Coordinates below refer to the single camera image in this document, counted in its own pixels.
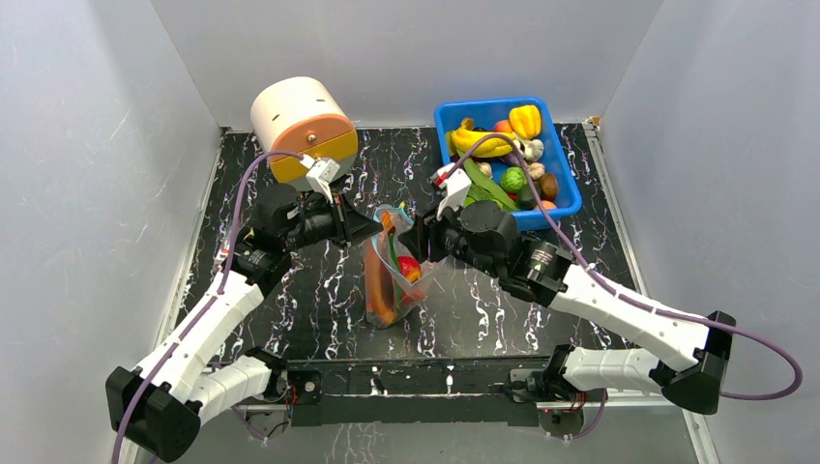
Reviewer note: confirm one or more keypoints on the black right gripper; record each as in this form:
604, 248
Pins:
432, 234

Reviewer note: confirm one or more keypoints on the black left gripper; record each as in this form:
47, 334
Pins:
350, 226

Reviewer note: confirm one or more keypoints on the green bean pod toy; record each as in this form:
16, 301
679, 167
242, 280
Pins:
393, 256

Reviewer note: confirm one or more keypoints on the red tomato toy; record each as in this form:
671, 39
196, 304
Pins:
409, 268

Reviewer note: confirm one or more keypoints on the clear zip top bag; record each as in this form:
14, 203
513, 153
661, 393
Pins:
414, 294

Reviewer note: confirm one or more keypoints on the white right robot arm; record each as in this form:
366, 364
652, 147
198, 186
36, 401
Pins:
680, 356

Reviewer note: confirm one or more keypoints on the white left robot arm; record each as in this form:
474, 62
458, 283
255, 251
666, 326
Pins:
192, 346

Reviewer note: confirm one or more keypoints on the green leaf vegetable toy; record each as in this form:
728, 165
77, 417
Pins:
484, 188

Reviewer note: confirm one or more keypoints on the white garlic bulb toy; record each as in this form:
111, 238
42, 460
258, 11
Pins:
535, 170
485, 168

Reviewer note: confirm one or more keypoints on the green custard apple toy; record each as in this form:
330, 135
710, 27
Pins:
513, 179

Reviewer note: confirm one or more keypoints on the dark green cucumber toy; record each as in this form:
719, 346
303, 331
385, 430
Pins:
528, 199

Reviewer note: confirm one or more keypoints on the round pastel drawer cabinet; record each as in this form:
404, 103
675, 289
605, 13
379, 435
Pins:
299, 115

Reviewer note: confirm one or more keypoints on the orange round fruit toy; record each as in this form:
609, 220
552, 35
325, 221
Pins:
546, 205

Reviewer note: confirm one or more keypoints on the marker pen pack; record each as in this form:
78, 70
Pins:
222, 252

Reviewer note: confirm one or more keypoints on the brown potato toy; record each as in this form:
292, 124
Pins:
549, 186

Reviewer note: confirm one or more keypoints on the peach apple toy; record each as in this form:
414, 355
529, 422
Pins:
503, 126

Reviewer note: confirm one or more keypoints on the blue plastic bin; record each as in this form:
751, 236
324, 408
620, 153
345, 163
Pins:
449, 115

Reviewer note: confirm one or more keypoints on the white mushroom toy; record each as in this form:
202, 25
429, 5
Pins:
531, 150

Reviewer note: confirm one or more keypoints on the yellow bell pepper toy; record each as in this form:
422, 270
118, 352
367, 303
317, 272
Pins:
526, 121

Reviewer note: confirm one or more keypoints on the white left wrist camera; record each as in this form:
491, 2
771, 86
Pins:
320, 173

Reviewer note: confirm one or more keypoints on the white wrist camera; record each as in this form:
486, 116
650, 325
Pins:
320, 173
454, 184

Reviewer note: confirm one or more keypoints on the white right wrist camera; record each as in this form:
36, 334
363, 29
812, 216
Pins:
454, 184

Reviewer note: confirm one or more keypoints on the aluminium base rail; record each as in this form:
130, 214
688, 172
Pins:
422, 390

